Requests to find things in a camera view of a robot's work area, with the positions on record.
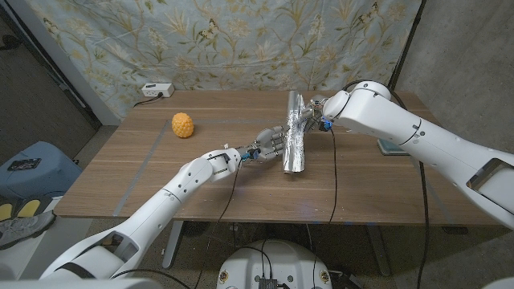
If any black round fan grille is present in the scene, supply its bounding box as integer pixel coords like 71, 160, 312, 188
182, 221, 210, 238

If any white power strip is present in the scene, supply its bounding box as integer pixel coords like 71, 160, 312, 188
141, 82, 175, 99

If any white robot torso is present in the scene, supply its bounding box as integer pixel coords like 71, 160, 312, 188
216, 239, 333, 289

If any black yellow foot pedal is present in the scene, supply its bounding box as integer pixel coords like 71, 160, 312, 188
0, 198, 51, 222

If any aluminum foil roll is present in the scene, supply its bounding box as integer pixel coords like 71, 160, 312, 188
282, 90, 308, 174

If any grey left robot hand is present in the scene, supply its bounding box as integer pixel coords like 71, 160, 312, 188
239, 124, 291, 164

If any grey table leg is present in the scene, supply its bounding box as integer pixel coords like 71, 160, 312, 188
365, 224, 391, 277
162, 220, 185, 269

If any black power strip cord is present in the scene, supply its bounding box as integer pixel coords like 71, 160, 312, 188
133, 92, 165, 108

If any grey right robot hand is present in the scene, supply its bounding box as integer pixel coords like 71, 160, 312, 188
300, 94, 332, 132

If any yellow toy pineapple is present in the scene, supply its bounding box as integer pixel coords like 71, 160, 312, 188
171, 112, 195, 139

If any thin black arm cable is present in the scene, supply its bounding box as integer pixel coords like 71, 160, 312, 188
327, 128, 339, 226
108, 158, 244, 289

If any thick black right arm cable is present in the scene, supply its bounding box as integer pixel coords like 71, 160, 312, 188
341, 79, 430, 289

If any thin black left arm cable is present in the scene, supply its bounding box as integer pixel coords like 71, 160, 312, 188
108, 158, 244, 289

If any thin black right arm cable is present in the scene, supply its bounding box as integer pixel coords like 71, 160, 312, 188
327, 128, 339, 226

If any floral backdrop cloth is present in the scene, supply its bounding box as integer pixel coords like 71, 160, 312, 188
23, 0, 422, 121

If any grey sneaker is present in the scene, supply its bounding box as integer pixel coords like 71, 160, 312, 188
0, 210, 56, 250

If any black backdrop pole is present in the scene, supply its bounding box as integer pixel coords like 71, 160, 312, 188
385, 0, 426, 92

